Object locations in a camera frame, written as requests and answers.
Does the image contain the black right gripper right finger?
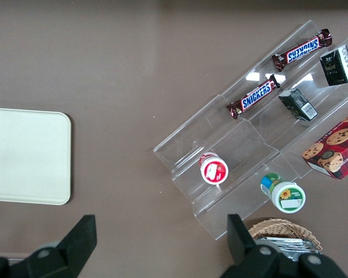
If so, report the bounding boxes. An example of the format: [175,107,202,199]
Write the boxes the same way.
[220,214,348,278]

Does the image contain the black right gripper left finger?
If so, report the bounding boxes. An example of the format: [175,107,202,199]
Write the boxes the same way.
[0,214,97,278]

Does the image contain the tall wicker basket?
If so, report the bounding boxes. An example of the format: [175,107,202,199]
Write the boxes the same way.
[247,218,323,255]

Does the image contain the beige rectangular tray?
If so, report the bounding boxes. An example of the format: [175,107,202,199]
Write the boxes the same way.
[0,107,72,206]

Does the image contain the stacked aluminium foil trays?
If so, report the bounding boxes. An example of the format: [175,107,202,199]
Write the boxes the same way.
[253,236,322,261]

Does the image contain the green lidded yogurt bottle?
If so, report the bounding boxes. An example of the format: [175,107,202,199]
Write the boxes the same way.
[260,173,306,214]

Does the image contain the red lidded yogurt bottle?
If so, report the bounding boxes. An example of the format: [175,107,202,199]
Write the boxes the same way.
[199,152,229,185]

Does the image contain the clear acrylic stepped shelf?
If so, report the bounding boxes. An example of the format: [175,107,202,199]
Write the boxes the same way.
[153,19,348,241]

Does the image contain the red tartan cookie box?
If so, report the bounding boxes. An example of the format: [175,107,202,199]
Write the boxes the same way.
[302,106,348,181]

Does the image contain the Snickers chocolate bar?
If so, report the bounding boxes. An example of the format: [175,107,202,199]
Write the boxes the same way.
[226,74,281,120]
[271,28,333,73]

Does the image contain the small dark green carton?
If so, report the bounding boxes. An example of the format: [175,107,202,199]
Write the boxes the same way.
[278,87,319,121]
[319,45,348,87]

